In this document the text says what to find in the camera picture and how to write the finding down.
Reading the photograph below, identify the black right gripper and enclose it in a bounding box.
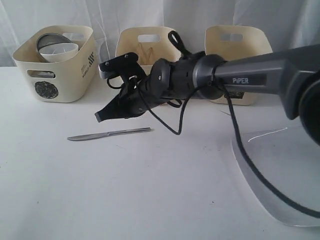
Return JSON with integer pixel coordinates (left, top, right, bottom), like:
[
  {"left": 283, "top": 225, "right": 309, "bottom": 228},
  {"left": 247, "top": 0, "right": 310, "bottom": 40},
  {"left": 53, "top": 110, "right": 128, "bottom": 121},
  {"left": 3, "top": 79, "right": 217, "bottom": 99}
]
[{"left": 94, "top": 73, "right": 170, "bottom": 123}]

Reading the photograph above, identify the steel table knife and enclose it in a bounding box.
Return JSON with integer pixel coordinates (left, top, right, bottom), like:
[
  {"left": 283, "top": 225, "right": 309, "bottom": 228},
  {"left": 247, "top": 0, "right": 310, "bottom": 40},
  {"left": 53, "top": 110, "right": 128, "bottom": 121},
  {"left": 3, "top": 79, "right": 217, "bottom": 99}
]
[{"left": 67, "top": 127, "right": 153, "bottom": 141}]

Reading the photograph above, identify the white plastic bowl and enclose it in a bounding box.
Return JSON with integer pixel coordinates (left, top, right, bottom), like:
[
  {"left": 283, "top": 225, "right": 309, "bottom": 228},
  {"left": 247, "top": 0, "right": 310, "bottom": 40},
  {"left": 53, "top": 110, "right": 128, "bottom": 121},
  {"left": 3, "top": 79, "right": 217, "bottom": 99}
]
[{"left": 38, "top": 43, "right": 79, "bottom": 63}]

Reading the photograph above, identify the steel mug with wire handle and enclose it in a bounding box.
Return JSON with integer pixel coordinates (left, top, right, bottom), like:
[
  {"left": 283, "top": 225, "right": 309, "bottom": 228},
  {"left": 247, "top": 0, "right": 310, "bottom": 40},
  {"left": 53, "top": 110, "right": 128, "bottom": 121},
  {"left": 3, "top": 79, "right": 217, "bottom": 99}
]
[{"left": 27, "top": 70, "right": 56, "bottom": 79}]

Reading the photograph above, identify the stainless steel bowl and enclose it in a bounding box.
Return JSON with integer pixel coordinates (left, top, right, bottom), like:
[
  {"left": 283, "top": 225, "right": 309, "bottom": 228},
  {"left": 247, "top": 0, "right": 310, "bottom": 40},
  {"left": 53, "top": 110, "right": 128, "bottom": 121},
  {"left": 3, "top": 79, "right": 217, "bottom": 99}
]
[{"left": 36, "top": 32, "right": 72, "bottom": 54}]

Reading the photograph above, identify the white square plate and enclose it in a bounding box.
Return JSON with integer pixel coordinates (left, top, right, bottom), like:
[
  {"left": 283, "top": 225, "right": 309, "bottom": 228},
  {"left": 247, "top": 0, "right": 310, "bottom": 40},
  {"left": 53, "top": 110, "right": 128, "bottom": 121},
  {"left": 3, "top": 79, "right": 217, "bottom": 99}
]
[{"left": 231, "top": 126, "right": 320, "bottom": 227}]

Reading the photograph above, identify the wooden chopstick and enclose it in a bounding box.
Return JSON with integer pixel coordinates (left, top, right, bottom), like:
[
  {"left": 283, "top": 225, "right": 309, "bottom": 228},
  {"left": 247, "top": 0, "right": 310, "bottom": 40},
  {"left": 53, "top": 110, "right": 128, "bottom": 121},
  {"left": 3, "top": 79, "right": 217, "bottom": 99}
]
[
  {"left": 136, "top": 42, "right": 148, "bottom": 65},
  {"left": 145, "top": 47, "right": 156, "bottom": 65}
]

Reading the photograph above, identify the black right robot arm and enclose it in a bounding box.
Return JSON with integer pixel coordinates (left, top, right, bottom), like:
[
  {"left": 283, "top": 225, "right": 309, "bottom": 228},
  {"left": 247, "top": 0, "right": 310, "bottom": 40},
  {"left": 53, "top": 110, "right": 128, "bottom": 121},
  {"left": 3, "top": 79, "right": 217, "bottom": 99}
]
[{"left": 95, "top": 44, "right": 320, "bottom": 143}]

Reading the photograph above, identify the cream bin with black circle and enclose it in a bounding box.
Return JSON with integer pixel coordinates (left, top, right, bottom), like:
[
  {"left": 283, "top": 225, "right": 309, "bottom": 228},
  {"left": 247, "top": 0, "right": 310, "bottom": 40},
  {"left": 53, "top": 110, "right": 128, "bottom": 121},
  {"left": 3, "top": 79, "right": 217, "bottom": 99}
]
[{"left": 12, "top": 25, "right": 98, "bottom": 103}]

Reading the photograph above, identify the cream bin with black triangle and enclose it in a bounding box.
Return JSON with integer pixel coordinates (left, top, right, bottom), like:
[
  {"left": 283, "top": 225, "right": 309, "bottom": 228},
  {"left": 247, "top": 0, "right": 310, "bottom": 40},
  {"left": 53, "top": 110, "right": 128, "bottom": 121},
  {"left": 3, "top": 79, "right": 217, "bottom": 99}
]
[{"left": 115, "top": 26, "right": 181, "bottom": 67}]

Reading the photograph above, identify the cream bin with black square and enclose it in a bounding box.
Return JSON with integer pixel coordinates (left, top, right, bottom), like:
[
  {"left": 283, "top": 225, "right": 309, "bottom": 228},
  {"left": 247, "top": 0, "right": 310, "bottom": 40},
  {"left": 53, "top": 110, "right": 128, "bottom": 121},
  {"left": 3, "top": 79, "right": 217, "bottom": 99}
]
[{"left": 203, "top": 25, "right": 275, "bottom": 106}]

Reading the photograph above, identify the white backdrop curtain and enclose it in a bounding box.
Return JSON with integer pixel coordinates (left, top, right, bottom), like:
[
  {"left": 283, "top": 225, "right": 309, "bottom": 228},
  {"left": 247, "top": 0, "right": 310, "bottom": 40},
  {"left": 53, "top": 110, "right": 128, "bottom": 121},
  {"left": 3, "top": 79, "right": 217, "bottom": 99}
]
[{"left": 0, "top": 0, "right": 320, "bottom": 67}]

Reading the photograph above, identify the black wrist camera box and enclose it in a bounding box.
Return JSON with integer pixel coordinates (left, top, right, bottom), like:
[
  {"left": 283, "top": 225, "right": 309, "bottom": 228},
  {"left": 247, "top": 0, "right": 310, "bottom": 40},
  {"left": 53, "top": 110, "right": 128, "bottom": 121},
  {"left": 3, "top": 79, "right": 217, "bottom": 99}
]
[{"left": 98, "top": 52, "right": 140, "bottom": 80}]

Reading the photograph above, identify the black cable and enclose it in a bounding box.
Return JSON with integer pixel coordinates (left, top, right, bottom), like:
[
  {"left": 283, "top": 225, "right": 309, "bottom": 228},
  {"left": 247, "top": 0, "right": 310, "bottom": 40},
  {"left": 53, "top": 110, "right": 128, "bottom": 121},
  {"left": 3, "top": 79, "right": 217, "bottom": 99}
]
[{"left": 106, "top": 30, "right": 320, "bottom": 220}]

